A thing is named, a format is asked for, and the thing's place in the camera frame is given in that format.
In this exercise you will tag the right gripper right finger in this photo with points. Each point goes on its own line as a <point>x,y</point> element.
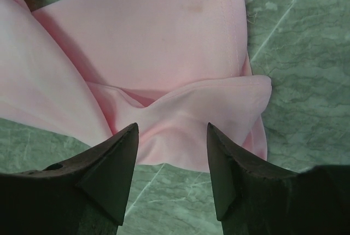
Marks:
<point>253,196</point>

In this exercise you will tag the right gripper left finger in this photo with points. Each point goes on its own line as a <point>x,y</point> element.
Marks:
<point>85,194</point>

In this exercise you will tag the pink t shirt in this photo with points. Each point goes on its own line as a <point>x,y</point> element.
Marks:
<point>89,68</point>

